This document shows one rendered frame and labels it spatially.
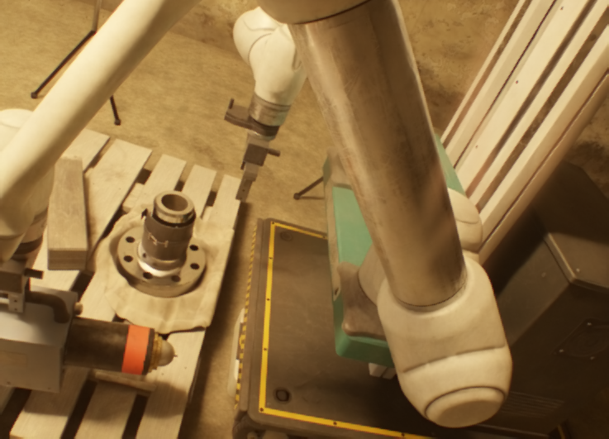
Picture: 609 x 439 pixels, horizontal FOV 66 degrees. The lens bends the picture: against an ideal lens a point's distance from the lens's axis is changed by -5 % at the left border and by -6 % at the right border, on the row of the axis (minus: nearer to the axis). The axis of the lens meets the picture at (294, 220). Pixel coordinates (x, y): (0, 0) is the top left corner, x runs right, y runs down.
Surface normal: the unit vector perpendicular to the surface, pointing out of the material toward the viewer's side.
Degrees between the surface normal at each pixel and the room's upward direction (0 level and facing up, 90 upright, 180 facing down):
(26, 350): 90
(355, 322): 12
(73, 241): 0
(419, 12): 90
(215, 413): 0
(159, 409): 0
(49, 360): 90
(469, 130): 90
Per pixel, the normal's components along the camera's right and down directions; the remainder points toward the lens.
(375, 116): -0.04, 0.63
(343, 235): 0.33, -0.74
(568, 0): -0.94, -0.26
